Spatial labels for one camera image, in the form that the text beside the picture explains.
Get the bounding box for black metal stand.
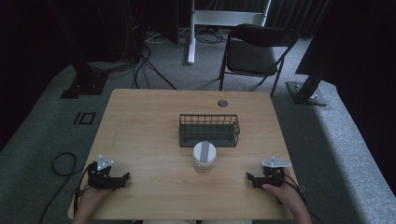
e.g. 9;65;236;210
286;46;329;107
46;0;110;100

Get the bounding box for white metal desk frame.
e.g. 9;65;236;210
186;0;273;65

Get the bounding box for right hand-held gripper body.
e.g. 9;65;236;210
255;156;293;189

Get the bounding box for dark green wire basket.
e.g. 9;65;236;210
178;113;242;148

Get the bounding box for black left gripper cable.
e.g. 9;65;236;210
37;151;94;224

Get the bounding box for person's right hand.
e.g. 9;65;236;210
262;167;302;211

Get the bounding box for clear glass jar white lid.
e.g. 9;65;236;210
191;140;218;174

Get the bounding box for person's left hand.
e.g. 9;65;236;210
75;186;114;216

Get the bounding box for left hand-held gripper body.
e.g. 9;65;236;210
86;154;124;191

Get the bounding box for black folding chair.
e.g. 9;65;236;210
218;23;300;99

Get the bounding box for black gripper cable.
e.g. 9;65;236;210
37;151;94;224
278;173;308;207

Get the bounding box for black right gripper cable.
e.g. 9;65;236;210
278;173;308;207

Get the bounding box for black floor cables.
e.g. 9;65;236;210
92;27;177;91

